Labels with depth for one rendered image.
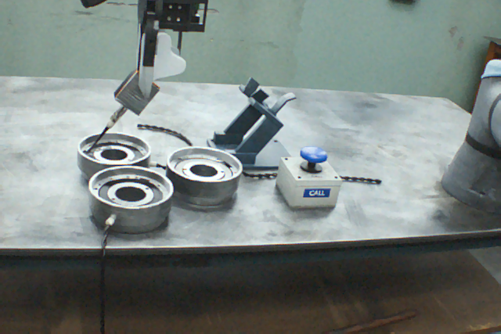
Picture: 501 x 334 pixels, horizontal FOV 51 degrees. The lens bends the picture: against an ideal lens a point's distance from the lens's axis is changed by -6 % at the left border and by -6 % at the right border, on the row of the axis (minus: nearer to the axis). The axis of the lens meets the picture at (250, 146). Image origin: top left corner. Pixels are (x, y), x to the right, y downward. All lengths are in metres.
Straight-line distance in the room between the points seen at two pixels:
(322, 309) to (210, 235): 0.38
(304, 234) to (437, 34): 2.20
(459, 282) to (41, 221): 0.84
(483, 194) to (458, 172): 0.05
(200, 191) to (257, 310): 0.32
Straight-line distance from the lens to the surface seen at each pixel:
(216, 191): 0.74
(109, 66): 2.39
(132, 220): 0.67
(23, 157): 0.86
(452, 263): 1.26
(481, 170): 0.92
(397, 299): 1.09
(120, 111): 0.78
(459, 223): 0.87
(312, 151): 0.78
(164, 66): 0.74
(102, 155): 0.82
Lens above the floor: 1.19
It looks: 24 degrees down
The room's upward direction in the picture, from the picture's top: 9 degrees clockwise
